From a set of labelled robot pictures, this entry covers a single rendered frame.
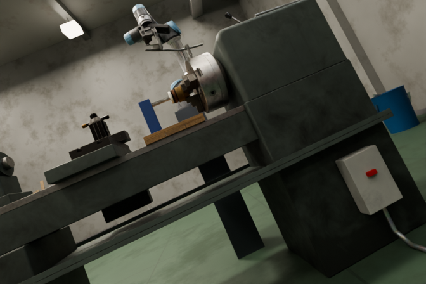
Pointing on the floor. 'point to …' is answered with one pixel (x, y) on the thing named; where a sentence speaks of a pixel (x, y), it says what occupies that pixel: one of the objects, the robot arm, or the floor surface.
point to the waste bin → (397, 99)
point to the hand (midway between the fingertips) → (162, 47)
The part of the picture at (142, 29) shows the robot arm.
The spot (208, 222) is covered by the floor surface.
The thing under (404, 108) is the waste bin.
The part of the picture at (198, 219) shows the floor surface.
